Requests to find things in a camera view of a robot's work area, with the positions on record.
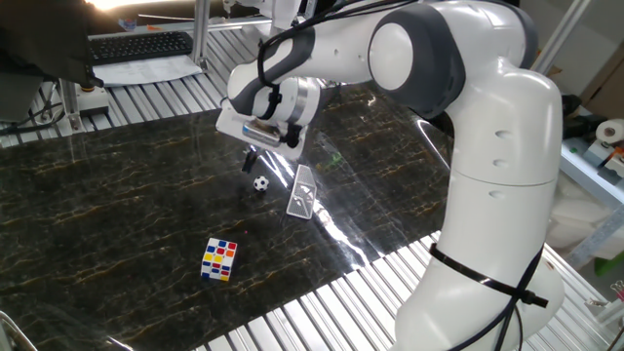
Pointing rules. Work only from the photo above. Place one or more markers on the white paper sheet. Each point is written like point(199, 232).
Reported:
point(146, 73)

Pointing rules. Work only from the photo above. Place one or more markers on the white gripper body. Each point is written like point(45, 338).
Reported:
point(226, 126)

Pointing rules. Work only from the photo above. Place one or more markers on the grey metal shelf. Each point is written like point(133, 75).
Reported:
point(590, 181)

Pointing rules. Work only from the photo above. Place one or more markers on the green plastic object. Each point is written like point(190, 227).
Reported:
point(609, 265)

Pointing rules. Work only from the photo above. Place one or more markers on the black marble pattern mat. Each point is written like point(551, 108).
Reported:
point(122, 219)

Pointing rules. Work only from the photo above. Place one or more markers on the short aluminium upright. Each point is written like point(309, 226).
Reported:
point(70, 107)

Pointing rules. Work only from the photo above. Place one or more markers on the small black white soccer ball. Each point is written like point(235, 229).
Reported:
point(261, 183)

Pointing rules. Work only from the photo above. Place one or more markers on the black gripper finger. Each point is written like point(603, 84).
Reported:
point(252, 161)
point(247, 162)

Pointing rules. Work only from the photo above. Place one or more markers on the white foam bags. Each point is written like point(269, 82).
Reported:
point(580, 214)

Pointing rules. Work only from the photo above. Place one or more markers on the black device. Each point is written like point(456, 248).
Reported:
point(571, 105)

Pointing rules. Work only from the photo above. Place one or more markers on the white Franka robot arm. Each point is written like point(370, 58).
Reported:
point(502, 195)

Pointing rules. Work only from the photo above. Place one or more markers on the small blue cup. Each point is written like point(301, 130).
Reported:
point(128, 24)

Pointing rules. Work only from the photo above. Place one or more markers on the aluminium frame post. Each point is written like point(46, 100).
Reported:
point(201, 34)
point(560, 34)

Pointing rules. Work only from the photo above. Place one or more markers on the black charger block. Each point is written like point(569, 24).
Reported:
point(585, 128)

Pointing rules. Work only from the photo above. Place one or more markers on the white paper roll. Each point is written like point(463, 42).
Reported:
point(612, 130)

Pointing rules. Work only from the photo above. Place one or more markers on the multicolour Rubik's cube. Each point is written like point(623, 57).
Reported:
point(219, 258)

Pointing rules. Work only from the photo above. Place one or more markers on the black keyboard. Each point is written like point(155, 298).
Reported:
point(141, 46)

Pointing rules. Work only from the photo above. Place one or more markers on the brown cardboard box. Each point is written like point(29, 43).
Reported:
point(609, 92)

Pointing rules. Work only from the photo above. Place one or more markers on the small grey orange device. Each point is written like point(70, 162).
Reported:
point(599, 153)

